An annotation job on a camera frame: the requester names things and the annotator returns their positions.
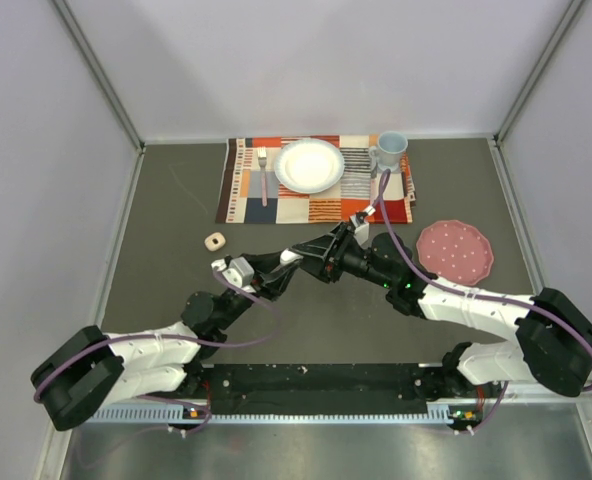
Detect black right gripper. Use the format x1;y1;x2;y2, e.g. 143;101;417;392
291;222;395;290

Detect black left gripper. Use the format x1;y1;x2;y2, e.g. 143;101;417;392
216;248;302;330

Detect white glossy charging case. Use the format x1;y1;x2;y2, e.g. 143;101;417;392
280;249;303;266

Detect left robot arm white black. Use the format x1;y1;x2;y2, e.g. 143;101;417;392
30;250;304;431

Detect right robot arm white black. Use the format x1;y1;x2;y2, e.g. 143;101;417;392
280;222;592;397

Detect beige case with black oval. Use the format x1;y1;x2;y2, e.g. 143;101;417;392
204;232;226;252

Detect multicoloured patchwork placemat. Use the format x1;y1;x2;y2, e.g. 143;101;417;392
214;132;418;225

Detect white plate with blue rim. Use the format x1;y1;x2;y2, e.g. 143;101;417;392
273;138;345;194

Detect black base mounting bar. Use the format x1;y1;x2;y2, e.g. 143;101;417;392
203;363;455;416

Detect light blue mug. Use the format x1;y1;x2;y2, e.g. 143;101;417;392
368;131;408;172

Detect pink dotted plate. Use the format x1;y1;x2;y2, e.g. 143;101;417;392
416;220;494;286

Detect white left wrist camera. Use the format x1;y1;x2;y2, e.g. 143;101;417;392
211;257;255;293

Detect pink handled knife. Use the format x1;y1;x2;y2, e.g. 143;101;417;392
369;166;378;206

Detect pink handled metal fork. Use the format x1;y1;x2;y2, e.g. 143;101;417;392
257;147;268;207

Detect grey slotted cable duct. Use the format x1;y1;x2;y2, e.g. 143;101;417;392
88;402;464;425

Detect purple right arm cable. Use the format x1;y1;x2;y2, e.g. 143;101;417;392
370;169;592;435

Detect aluminium frame post left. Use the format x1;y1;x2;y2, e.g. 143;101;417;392
48;0;145;152

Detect aluminium frame post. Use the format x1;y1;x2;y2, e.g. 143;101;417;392
48;0;145;152
494;0;588;146

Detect aluminium frame post right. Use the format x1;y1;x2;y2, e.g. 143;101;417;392
494;0;588;146

